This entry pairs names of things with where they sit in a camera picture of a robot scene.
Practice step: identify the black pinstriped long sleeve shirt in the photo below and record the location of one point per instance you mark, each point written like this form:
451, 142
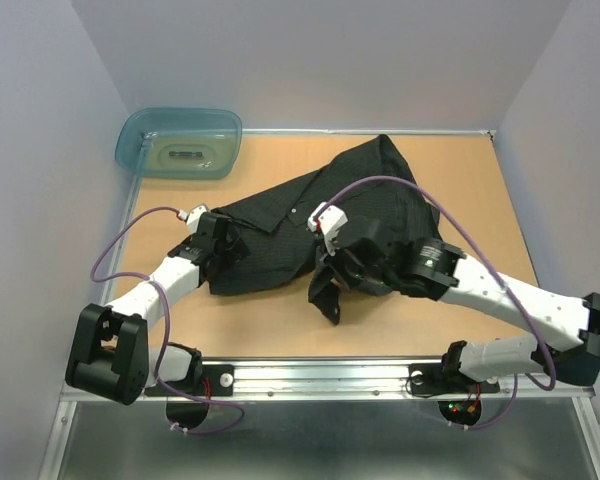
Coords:
281, 226

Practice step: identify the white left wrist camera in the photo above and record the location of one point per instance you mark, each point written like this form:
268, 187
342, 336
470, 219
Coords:
192, 217

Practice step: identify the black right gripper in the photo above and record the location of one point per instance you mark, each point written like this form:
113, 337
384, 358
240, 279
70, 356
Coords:
335, 261

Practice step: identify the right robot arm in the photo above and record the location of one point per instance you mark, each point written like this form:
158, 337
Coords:
561, 334

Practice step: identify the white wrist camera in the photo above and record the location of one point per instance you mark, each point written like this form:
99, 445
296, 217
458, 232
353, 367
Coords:
192, 217
326, 222

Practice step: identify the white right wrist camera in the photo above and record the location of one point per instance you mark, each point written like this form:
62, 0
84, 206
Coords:
326, 222

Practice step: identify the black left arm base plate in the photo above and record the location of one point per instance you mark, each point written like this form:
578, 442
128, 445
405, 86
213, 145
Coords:
206, 380

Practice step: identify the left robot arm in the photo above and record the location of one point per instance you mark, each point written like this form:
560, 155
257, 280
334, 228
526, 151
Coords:
110, 355

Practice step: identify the blue transparent plastic bin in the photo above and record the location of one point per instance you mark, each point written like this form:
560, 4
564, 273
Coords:
180, 143

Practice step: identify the aluminium front rail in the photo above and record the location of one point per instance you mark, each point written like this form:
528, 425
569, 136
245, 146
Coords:
365, 378

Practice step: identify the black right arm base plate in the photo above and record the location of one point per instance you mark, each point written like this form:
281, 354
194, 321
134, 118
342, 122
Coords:
429, 379

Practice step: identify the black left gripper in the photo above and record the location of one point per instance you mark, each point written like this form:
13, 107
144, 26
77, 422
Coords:
235, 250

